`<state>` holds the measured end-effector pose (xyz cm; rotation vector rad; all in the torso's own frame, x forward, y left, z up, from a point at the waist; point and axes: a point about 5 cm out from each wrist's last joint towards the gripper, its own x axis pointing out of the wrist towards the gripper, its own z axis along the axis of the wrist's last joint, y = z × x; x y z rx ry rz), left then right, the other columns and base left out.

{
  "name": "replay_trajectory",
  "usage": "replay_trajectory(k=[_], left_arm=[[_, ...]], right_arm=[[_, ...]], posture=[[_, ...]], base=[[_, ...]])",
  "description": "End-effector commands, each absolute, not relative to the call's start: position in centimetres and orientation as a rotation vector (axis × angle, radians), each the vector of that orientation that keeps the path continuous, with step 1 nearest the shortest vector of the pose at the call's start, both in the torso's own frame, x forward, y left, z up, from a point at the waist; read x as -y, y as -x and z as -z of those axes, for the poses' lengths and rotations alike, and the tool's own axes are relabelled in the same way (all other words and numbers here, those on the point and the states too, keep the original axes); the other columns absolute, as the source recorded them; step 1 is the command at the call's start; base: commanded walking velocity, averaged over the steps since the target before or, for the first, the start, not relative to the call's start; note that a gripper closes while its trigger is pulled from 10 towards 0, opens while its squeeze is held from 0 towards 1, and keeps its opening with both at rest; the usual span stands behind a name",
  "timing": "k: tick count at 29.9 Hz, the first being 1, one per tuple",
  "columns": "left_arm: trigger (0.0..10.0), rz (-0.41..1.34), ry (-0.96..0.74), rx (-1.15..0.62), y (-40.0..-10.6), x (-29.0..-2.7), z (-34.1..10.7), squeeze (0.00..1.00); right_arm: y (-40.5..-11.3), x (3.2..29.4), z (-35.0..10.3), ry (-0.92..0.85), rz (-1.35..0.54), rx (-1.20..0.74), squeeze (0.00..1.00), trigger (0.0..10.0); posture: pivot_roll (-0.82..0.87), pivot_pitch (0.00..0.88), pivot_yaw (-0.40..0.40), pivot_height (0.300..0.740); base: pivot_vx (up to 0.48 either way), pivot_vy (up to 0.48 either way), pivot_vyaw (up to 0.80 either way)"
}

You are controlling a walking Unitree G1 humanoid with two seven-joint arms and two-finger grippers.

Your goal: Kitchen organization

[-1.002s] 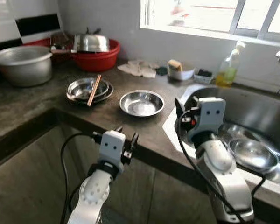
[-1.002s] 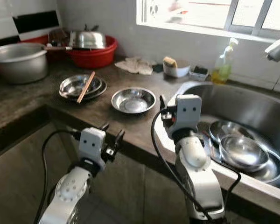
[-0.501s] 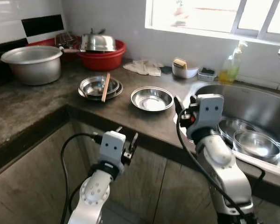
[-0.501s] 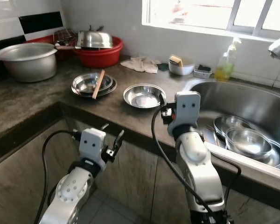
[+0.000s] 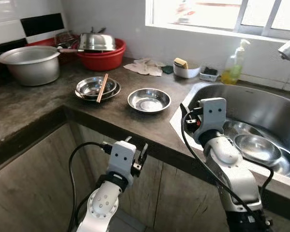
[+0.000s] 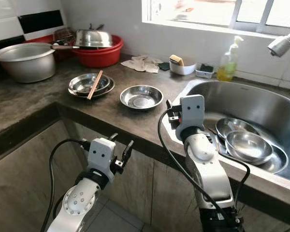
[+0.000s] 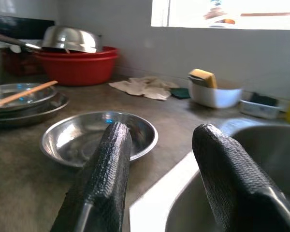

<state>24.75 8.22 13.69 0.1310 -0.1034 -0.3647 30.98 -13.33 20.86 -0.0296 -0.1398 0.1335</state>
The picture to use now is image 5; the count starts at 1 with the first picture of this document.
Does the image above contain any wooden chopstick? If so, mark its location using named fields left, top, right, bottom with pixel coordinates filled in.
left=98, top=73, right=109, bottom=103
left=96, top=74, right=107, bottom=103

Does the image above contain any wooden kitchen cabinet front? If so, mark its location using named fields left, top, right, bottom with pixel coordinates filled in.
left=0, top=121, right=290, bottom=232

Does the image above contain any small white rectangular tray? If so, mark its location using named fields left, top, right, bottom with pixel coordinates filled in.
left=199, top=68, right=219, bottom=82

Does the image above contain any white ceramic bowl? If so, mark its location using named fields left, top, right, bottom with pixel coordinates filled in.
left=173, top=60, right=201, bottom=79

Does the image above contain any shallow stainless steel bowl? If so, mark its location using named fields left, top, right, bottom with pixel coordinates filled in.
left=75, top=82, right=121, bottom=101

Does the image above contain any yellow sponge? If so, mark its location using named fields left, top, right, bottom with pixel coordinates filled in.
left=174, top=58, right=189, bottom=69

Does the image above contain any yellow dish soap pump bottle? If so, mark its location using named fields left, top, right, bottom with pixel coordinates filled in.
left=220, top=39, right=250, bottom=85

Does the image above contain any stainless steel sink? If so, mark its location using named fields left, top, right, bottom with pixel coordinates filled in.
left=169, top=81, right=290, bottom=182

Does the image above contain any beige dish cloth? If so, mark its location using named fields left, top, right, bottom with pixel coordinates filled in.
left=124, top=58, right=166, bottom=77

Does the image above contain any red plastic basin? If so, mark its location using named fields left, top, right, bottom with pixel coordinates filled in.
left=76, top=38, right=127, bottom=72

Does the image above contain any domed steel lid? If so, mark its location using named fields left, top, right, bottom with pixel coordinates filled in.
left=78, top=32, right=117, bottom=52

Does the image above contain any large stainless steel bowl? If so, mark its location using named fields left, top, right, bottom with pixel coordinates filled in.
left=268, top=145, right=290, bottom=177

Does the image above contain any large aluminium pot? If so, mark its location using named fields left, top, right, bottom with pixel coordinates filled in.
left=0, top=45, right=62, bottom=87

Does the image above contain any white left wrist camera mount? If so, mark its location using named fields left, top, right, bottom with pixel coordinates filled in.
left=106, top=140, right=137, bottom=187

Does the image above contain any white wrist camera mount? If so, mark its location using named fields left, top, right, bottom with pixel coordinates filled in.
left=193, top=98, right=227, bottom=143
left=106, top=140, right=137, bottom=187

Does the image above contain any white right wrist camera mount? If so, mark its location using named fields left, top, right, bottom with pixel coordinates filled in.
left=193, top=98, right=227, bottom=143

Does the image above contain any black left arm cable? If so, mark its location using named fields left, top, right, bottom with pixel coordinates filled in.
left=67, top=141, right=109, bottom=232

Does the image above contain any steel utensil handle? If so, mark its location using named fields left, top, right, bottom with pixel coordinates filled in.
left=58, top=47, right=83, bottom=54

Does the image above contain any grey window frame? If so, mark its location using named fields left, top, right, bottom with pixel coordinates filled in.
left=145, top=0, right=290, bottom=40

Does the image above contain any metal wire basket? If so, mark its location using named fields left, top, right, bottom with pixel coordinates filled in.
left=55, top=31, right=80, bottom=49

